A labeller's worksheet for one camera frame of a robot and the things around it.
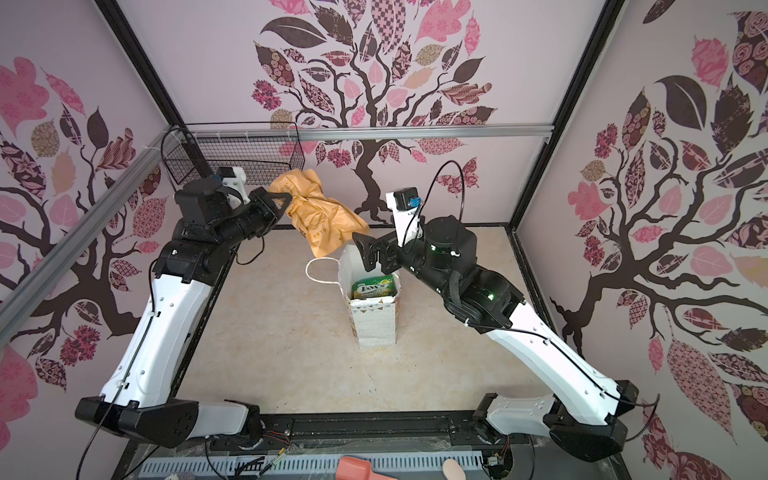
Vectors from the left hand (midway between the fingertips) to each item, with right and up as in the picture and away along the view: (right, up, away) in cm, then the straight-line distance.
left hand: (294, 200), depth 64 cm
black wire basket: (-21, +22, +30) cm, 43 cm away
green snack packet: (+19, -22, +23) cm, 37 cm away
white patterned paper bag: (+17, -29, +12) cm, 36 cm away
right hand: (+19, -6, -9) cm, 22 cm away
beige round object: (+36, -62, +3) cm, 72 cm away
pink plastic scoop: (+13, -63, +5) cm, 64 cm away
